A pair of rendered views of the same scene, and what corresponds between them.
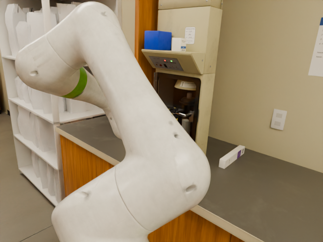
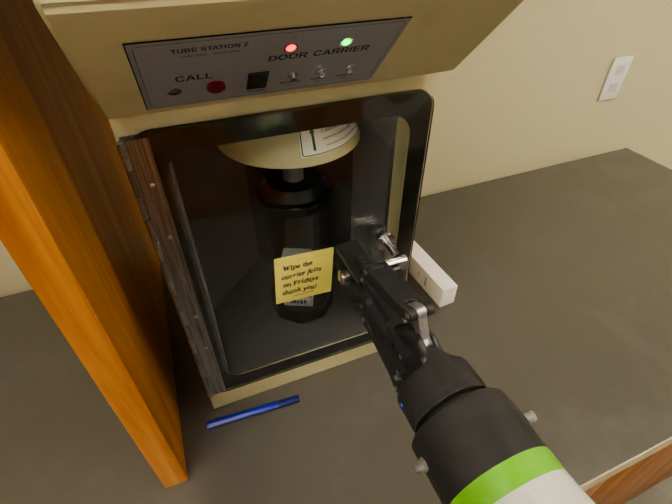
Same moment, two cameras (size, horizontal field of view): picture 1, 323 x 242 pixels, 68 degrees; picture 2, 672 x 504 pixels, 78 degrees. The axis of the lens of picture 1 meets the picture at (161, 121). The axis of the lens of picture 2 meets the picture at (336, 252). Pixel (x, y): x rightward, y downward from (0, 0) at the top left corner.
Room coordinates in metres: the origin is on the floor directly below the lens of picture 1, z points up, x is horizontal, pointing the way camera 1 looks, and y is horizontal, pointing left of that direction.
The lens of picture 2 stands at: (1.06, 0.27, 1.54)
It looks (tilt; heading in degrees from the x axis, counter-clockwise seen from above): 40 degrees down; 296
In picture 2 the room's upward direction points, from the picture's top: straight up
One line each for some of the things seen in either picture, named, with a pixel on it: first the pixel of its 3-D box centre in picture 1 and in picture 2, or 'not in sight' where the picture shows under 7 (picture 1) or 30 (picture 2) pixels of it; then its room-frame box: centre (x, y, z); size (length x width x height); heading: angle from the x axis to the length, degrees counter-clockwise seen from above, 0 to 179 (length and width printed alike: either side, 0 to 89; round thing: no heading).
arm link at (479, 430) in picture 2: not in sight; (478, 443); (1.02, 0.07, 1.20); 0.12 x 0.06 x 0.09; 49
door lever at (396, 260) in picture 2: (181, 113); (369, 259); (1.19, -0.10, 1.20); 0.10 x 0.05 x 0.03; 48
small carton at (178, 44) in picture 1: (179, 44); not in sight; (1.20, -0.07, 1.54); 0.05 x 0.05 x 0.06; 56
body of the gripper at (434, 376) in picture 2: not in sight; (426, 373); (1.08, 0.02, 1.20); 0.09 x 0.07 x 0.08; 139
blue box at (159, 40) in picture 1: (157, 40); not in sight; (1.29, 0.04, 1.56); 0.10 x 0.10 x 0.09; 49
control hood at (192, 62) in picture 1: (171, 61); (311, 40); (1.23, -0.03, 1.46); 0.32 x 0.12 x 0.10; 49
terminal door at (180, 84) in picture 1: (174, 111); (306, 265); (1.26, -0.07, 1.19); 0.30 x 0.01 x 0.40; 48
